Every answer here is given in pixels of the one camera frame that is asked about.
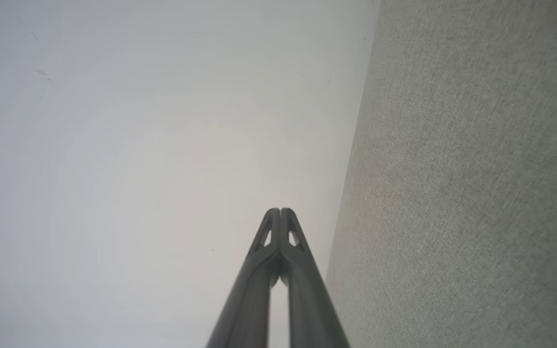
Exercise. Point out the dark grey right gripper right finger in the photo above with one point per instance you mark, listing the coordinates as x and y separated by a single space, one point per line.
310 304

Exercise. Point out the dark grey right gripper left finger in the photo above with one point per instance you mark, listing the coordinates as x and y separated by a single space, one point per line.
247 299

